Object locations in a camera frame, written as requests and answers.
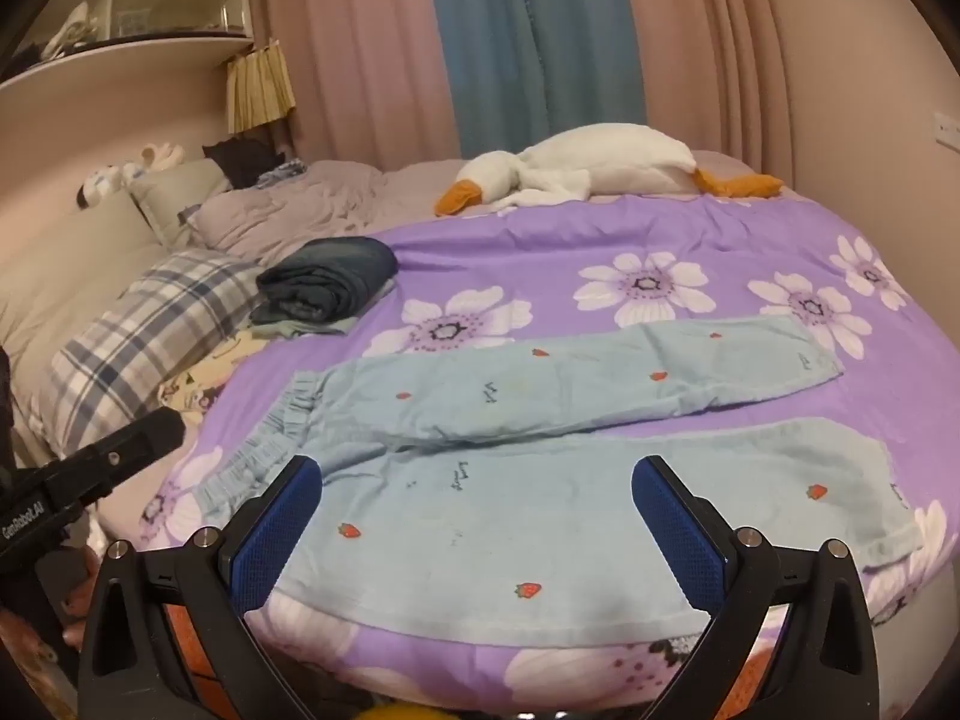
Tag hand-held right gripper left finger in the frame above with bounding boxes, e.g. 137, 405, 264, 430
79, 454, 323, 720

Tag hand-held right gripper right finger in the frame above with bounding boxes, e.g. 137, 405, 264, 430
631, 454, 880, 720

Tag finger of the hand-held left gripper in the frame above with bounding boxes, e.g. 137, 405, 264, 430
30, 409, 187, 520

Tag light blue strawberry pants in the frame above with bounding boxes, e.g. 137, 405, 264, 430
196, 315, 920, 646

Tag pink bed sheet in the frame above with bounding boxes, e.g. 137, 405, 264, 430
94, 431, 203, 552

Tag yellow cartoon printed cloth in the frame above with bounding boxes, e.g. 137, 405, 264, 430
156, 326, 263, 413

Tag plaid pillow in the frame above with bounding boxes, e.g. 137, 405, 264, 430
37, 249, 271, 458

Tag orange object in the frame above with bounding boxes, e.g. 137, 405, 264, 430
161, 600, 773, 720

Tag folded green cloth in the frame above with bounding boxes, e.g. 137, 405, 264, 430
247, 281, 395, 340

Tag yellow plush toy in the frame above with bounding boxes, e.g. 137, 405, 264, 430
352, 703, 436, 720

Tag folded dark jeans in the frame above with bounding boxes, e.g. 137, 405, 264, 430
255, 237, 400, 325

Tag white plush toy black ears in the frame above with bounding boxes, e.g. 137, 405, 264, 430
75, 163, 130, 209

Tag grey-green pillow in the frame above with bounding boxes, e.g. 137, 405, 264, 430
127, 157, 233, 248

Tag white bunny plush toy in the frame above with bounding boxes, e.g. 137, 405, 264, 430
124, 142, 187, 181

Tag purple floral blanket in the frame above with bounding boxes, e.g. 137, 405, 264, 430
139, 191, 960, 713

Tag pinkish grey duvet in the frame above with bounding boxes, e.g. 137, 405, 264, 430
187, 150, 743, 271

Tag black cloth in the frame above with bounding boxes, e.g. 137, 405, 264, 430
202, 136, 280, 188

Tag white goose plush toy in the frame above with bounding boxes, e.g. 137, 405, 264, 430
436, 124, 785, 217

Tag yellow pleated lampshade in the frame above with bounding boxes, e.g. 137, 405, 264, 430
226, 41, 295, 134

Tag pink curtain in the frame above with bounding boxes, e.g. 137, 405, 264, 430
615, 0, 796, 166
255, 0, 462, 166

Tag blue curtain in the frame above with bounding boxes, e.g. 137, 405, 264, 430
420, 0, 650, 160

